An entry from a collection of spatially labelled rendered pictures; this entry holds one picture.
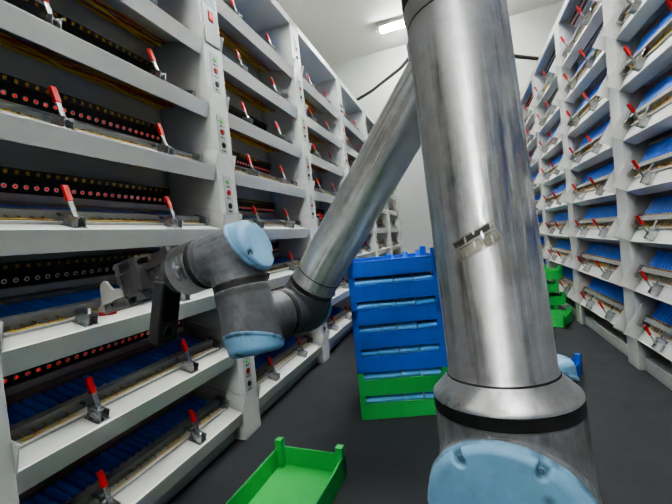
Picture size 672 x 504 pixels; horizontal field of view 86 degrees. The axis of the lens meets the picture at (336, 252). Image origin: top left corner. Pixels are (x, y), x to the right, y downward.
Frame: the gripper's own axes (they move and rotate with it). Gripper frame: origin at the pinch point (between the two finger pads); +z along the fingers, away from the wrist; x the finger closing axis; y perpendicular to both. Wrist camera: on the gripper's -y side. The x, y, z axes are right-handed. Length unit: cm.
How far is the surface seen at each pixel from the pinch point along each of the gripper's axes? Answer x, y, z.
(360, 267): -64, -8, -33
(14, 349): 14.0, -2.1, 4.8
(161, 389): -15.2, -20.7, 10.3
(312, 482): -29, -56, -13
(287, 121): -115, 71, -6
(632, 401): -86, -77, -99
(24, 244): 10.2, 14.8, 1.6
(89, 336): 1.1, -3.5, 5.6
